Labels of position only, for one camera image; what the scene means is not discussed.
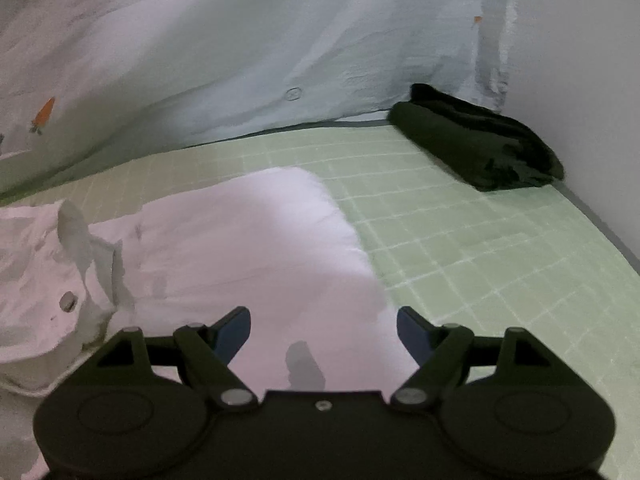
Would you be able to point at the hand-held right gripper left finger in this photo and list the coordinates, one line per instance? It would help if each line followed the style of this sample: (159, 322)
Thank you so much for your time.
(234, 332)

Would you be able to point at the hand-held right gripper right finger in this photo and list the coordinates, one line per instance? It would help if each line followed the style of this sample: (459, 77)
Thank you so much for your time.
(414, 332)

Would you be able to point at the white shirt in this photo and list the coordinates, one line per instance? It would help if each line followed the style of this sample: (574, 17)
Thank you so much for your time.
(250, 250)

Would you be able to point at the green grid mat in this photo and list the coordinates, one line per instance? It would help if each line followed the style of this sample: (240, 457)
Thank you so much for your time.
(480, 260)

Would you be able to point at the black folded garment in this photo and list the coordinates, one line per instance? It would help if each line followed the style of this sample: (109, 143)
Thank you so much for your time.
(475, 145)

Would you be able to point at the carrot print sheet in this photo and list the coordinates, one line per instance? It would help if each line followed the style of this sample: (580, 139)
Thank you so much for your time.
(225, 40)

